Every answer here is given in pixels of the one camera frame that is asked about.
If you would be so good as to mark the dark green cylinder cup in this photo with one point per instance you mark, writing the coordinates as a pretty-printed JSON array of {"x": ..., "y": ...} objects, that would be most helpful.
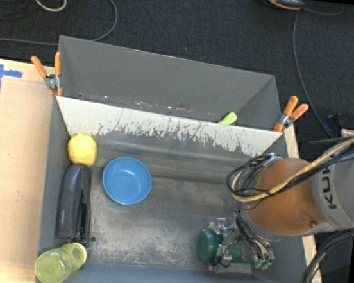
[{"x": 207, "y": 245}]

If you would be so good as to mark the grey metal bin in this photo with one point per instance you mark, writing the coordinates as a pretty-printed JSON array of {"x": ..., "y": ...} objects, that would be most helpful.
[{"x": 158, "y": 232}]

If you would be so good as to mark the yellow toy fruit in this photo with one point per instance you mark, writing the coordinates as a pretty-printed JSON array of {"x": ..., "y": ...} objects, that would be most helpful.
[{"x": 82, "y": 149}]

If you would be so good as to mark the light green small toy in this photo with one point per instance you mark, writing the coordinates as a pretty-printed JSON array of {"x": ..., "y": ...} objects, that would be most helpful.
[{"x": 228, "y": 118}]

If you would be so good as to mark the blue bowl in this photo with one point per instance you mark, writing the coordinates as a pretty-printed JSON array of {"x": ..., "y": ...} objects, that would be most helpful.
[{"x": 126, "y": 180}]

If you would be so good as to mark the dark grey curved tool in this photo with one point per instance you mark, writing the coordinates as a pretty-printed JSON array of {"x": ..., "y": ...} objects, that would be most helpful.
[{"x": 70, "y": 201}]

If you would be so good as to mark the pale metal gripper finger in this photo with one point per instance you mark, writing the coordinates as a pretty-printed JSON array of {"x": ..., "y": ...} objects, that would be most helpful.
[
  {"x": 217, "y": 227},
  {"x": 222, "y": 260}
]

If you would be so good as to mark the brown cardboard board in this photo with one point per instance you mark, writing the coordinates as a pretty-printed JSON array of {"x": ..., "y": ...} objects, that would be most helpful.
[{"x": 16, "y": 161}]

